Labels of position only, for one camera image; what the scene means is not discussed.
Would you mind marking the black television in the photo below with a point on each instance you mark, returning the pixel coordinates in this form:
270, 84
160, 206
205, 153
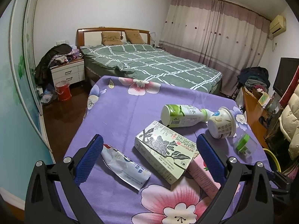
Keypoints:
285, 74

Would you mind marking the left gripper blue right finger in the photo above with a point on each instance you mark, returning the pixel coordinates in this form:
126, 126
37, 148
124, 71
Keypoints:
215, 164

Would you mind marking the wooden headboard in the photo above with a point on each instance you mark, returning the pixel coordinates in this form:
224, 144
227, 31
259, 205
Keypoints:
92, 36

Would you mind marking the left brown pillow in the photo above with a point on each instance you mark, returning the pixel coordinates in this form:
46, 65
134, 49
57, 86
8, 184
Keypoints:
111, 38

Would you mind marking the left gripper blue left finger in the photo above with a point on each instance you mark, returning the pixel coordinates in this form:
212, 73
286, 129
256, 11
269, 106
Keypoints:
85, 159

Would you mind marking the pink white curtain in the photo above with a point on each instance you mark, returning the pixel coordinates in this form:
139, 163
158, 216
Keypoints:
216, 33

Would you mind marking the brown pillow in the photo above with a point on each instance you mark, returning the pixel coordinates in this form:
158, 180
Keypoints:
134, 37
111, 38

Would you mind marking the pink strawberry milk carton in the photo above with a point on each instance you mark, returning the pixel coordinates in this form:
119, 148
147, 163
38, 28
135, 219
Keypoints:
201, 174

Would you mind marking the beige air conditioner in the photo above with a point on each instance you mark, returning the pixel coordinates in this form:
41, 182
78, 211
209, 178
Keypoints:
277, 26

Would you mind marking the red puffer jacket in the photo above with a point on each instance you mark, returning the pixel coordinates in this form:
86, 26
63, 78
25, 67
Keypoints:
290, 90

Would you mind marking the white floral tea box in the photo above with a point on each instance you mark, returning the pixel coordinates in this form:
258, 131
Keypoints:
168, 152

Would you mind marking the bed with green plaid quilt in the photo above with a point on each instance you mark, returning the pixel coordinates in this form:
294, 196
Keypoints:
145, 62

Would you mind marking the dark clothes pile on nightstand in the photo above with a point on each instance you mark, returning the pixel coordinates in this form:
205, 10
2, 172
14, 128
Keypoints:
42, 71

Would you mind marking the blue white snack bag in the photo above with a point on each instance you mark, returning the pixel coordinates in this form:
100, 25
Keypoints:
127, 170

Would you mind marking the wooden desk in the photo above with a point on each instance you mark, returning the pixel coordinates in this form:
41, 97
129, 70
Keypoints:
253, 112

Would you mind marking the right brown pillow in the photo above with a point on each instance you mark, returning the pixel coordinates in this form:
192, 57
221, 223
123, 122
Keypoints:
134, 37

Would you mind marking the clear plastic cup green lid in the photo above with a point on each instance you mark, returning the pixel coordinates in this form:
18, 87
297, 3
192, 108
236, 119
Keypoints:
245, 145

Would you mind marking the white nightstand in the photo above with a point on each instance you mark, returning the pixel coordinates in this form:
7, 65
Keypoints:
72, 72

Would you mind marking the green white drink bottle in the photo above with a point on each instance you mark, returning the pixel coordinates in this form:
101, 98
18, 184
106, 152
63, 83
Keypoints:
173, 115

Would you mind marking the sliding wardrobe door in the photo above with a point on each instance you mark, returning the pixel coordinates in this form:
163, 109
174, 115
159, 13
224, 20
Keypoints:
23, 135

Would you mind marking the clothes pile on desk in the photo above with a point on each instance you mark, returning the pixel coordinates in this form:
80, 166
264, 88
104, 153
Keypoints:
253, 76

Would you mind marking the cream puffer jacket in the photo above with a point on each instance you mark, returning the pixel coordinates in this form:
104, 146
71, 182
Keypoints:
289, 124

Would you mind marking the white paper cup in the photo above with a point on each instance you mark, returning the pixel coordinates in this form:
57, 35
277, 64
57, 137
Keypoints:
222, 124

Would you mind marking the red bucket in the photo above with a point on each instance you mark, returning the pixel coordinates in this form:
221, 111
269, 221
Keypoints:
62, 89

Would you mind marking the yellow rim trash bin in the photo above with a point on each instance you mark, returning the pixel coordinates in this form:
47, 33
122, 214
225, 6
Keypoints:
273, 161

